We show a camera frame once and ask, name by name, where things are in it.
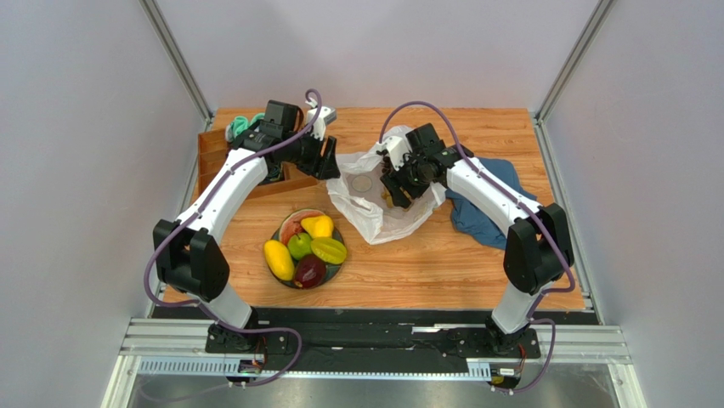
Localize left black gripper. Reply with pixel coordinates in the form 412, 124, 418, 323
282, 127, 341, 181

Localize white plastic bag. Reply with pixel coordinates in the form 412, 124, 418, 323
326, 125, 446, 245

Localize fake yellow pear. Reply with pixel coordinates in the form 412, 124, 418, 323
300, 215, 335, 239

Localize fake watermelon slice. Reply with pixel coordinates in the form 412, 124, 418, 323
278, 208, 324, 246

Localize fake green starfruit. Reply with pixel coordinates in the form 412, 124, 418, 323
310, 237, 348, 264

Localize fake green apple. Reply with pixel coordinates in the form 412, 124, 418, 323
286, 232, 313, 261

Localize fake yellow mango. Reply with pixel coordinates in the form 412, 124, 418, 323
263, 240, 295, 281

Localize fake dark red plum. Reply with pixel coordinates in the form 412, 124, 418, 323
292, 254, 327, 289

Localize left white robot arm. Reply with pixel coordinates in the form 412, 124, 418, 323
148, 98, 340, 352

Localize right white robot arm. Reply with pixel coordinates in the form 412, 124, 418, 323
373, 123, 574, 354

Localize blue cloth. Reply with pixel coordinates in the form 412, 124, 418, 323
445, 156, 537, 250

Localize dark blue ceramic plate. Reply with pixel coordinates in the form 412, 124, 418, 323
268, 226, 346, 290

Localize green white rolled socks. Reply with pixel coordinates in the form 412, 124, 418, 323
224, 113, 264, 144

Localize wooden compartment tray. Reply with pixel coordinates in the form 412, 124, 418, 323
191, 108, 318, 201

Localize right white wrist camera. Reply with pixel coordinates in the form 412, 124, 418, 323
374, 136, 410, 171

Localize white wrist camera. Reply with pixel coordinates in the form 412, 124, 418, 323
374, 136, 410, 171
305, 100, 337, 141

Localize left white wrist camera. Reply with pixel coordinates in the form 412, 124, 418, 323
305, 100, 337, 141

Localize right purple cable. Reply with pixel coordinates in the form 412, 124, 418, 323
377, 100, 577, 394

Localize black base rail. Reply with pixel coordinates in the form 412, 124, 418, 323
152, 306, 601, 375

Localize left aluminium frame post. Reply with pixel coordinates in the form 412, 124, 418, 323
139, 0, 214, 126

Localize aluminium frame post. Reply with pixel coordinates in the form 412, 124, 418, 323
535, 0, 617, 122
139, 0, 214, 126

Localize right aluminium frame post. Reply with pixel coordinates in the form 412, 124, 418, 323
535, 0, 617, 122

